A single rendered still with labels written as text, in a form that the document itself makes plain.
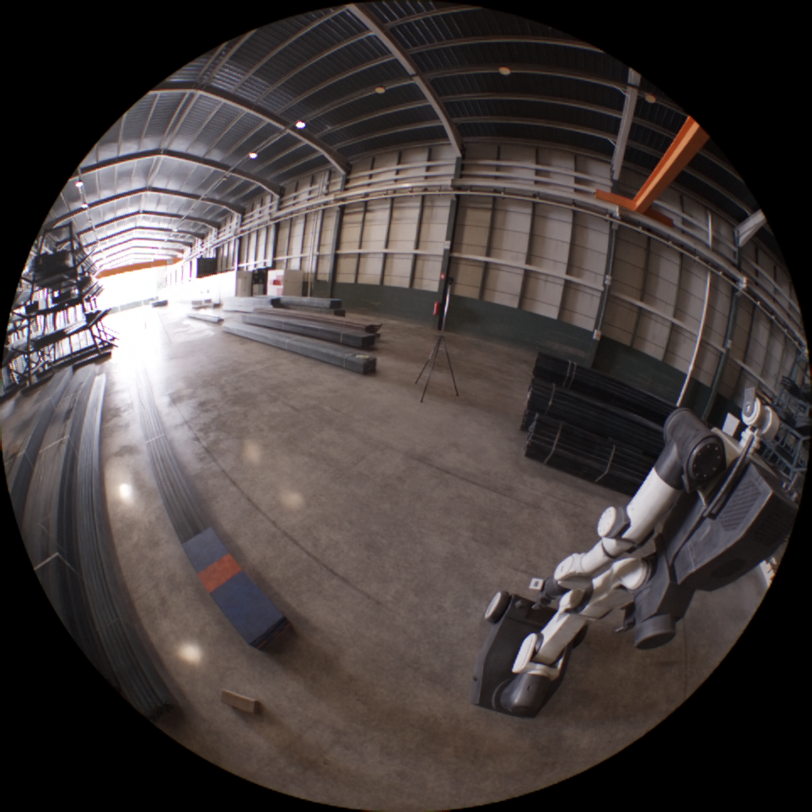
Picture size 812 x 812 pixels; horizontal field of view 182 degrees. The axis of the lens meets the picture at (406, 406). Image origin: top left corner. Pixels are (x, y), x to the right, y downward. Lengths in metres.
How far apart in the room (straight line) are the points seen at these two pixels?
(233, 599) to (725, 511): 1.71
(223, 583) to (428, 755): 1.29
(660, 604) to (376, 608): 1.26
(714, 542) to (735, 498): 0.09
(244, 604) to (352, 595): 0.58
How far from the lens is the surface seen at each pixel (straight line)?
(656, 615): 0.79
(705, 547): 0.66
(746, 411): 0.73
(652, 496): 0.62
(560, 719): 1.76
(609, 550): 0.73
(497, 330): 9.75
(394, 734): 1.46
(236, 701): 1.51
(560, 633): 1.26
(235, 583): 1.49
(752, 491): 0.61
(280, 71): 11.77
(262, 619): 1.38
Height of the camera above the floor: 1.44
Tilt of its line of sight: 26 degrees down
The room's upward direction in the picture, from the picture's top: 8 degrees clockwise
